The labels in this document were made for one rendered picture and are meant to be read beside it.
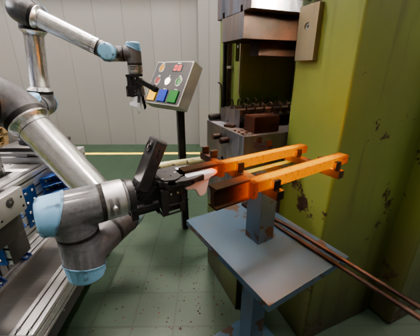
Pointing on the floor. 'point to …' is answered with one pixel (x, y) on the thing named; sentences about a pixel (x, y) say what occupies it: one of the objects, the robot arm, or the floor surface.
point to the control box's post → (181, 158)
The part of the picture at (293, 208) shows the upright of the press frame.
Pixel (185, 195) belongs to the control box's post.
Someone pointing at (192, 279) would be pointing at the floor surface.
